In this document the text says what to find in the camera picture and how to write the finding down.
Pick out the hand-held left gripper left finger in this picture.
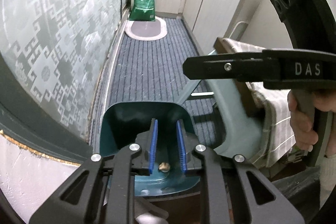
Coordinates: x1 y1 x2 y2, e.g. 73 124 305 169
28 118 159 224

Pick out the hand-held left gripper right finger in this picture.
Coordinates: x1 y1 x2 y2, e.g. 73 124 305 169
176 119 303 224

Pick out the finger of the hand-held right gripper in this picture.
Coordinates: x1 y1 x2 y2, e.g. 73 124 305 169
182 50 283 81

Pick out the brown paper lump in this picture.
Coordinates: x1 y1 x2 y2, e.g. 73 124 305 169
157 161 171 172

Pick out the teal plastic bin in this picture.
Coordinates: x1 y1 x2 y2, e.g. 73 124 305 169
99 101 202 199

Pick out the person's right hand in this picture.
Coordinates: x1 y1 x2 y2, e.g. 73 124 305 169
287 89 336 155

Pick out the brown wooden table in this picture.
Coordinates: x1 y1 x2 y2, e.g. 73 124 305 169
215 37 260 118

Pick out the silver refrigerator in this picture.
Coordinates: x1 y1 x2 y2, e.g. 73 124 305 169
240 0 289 50

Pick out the light blue plastic stool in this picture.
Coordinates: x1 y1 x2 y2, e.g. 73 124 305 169
180 42 264 162

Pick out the striped beige cloth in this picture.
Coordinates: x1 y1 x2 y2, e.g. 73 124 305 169
222 38 298 180

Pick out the blue striped floor rug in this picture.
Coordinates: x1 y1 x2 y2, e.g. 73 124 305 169
90 17 224 152

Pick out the grey oval floor mat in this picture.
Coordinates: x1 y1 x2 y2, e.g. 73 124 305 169
124 17 168 41

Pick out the green rice bag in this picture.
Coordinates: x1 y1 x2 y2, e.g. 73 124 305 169
128 0 163 22

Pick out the patterned glass sliding door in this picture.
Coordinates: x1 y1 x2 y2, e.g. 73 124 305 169
0 0 133 162

